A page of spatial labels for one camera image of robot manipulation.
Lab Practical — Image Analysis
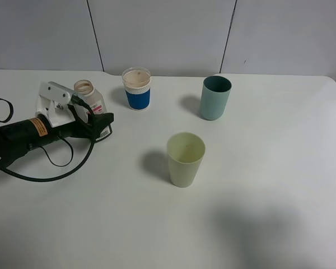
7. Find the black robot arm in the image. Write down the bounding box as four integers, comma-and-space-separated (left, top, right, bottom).
0, 115, 92, 168

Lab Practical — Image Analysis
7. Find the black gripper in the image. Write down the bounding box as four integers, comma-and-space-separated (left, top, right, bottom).
0, 113, 114, 157

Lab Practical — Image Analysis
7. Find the clear plastic drink bottle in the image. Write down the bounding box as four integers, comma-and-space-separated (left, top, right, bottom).
74, 80, 112, 142

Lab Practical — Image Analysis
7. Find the thin black cable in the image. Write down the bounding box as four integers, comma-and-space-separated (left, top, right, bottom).
41, 131, 74, 168

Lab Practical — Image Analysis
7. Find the thick black cable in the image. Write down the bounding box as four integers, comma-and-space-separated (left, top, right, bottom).
0, 95, 97, 182

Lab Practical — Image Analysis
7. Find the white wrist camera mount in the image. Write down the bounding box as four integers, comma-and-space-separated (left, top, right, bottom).
35, 81, 75, 128

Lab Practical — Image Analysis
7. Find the light green plastic cup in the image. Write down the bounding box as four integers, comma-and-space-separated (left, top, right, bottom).
167, 132, 206, 188

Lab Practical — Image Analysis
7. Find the teal plastic cup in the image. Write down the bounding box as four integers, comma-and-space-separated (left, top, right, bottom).
199, 76, 232, 120

